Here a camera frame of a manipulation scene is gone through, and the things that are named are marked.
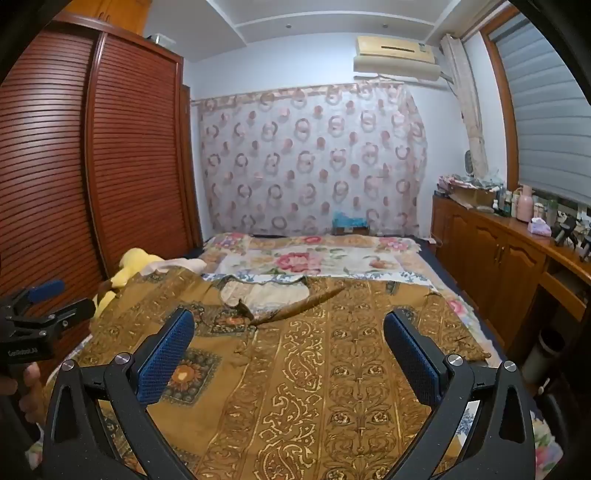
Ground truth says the yellow plush toy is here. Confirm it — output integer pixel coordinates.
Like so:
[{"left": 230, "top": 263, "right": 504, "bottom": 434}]
[{"left": 92, "top": 248, "right": 162, "bottom": 319}]

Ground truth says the cream tied side curtain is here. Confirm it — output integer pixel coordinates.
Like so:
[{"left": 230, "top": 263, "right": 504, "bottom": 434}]
[{"left": 438, "top": 33, "right": 490, "bottom": 181}]

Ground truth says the pile of cluttered papers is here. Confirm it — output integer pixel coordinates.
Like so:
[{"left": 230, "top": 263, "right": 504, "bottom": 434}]
[{"left": 436, "top": 173, "right": 504, "bottom": 192}]

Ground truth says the person's left hand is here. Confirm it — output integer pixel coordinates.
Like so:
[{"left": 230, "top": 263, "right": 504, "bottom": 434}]
[{"left": 16, "top": 362, "right": 48, "bottom": 423}]

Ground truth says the brown patterned garment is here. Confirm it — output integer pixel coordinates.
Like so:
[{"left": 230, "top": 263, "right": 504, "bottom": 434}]
[{"left": 78, "top": 268, "right": 492, "bottom": 480}]

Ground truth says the white waste bin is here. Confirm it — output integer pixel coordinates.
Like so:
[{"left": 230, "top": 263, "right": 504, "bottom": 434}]
[{"left": 522, "top": 329, "right": 566, "bottom": 386}]

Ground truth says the teal cloth bundle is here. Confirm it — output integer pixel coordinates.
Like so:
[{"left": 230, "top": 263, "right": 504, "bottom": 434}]
[{"left": 332, "top": 211, "right": 371, "bottom": 236}]

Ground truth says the grey window blind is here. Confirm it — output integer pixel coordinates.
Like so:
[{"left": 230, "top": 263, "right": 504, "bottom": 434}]
[{"left": 487, "top": 14, "right": 591, "bottom": 204}]

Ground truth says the small black tripod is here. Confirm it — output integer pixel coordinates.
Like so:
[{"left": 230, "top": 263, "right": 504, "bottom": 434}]
[{"left": 554, "top": 217, "right": 583, "bottom": 246}]

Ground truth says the cream air conditioner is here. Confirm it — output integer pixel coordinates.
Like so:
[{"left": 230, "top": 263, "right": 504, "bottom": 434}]
[{"left": 353, "top": 36, "right": 443, "bottom": 84}]

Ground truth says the cardboard box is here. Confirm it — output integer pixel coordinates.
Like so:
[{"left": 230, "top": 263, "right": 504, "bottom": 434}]
[{"left": 450, "top": 187, "right": 497, "bottom": 208}]

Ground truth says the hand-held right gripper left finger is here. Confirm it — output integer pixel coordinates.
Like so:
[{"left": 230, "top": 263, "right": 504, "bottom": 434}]
[{"left": 42, "top": 308, "right": 197, "bottom": 480}]

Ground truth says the wooden sideboard cabinet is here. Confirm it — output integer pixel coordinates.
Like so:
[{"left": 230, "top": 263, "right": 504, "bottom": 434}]
[{"left": 431, "top": 191, "right": 591, "bottom": 370}]

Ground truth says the row of cosmetic bottles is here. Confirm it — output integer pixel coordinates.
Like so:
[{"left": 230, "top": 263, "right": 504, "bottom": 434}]
[{"left": 492, "top": 185, "right": 561, "bottom": 220}]

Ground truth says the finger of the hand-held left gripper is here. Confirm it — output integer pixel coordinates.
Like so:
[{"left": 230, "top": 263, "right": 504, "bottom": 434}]
[
  {"left": 9, "top": 280, "right": 66, "bottom": 308},
  {"left": 25, "top": 298, "right": 97, "bottom": 343}
]

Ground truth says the beige cloth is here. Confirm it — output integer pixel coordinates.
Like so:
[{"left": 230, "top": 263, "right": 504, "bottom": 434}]
[{"left": 157, "top": 257, "right": 206, "bottom": 278}]

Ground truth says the wooden louvred wardrobe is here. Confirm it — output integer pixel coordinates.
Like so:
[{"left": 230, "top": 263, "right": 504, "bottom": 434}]
[{"left": 0, "top": 0, "right": 204, "bottom": 370}]

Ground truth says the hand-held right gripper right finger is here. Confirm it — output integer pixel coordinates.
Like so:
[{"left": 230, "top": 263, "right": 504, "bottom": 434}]
[{"left": 383, "top": 308, "right": 536, "bottom": 480}]

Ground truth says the ring-patterned sheer curtain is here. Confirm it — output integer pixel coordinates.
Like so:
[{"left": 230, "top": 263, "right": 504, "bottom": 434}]
[{"left": 191, "top": 80, "right": 430, "bottom": 237}]

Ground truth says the pink thermos bottle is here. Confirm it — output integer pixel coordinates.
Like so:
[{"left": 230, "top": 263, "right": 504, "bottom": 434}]
[{"left": 516, "top": 185, "right": 533, "bottom": 222}]

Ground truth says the pink floral blanket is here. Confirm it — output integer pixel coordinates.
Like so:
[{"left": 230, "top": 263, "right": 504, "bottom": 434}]
[{"left": 201, "top": 232, "right": 490, "bottom": 324}]

